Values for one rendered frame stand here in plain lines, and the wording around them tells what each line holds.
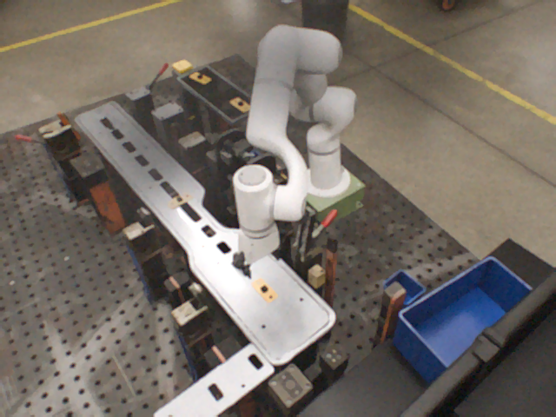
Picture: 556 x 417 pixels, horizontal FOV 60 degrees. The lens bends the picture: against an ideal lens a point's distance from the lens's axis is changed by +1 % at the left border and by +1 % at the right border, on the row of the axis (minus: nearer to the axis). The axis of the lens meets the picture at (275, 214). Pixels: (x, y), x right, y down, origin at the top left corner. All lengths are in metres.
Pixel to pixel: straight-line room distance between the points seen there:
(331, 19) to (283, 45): 3.21
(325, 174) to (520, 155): 1.98
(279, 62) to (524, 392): 0.79
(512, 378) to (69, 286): 1.51
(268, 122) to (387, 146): 2.39
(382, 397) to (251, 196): 0.55
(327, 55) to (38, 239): 1.38
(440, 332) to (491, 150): 2.37
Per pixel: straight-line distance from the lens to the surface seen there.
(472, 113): 3.85
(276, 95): 1.09
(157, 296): 1.75
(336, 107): 1.62
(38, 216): 2.22
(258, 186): 1.00
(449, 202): 3.09
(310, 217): 1.24
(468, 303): 1.36
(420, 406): 0.64
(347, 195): 1.87
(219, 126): 1.84
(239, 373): 1.24
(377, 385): 1.21
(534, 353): 0.86
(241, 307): 1.33
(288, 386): 1.16
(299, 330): 1.29
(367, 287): 1.74
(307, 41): 1.23
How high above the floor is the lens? 2.13
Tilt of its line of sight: 47 degrees down
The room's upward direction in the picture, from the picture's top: 4 degrees counter-clockwise
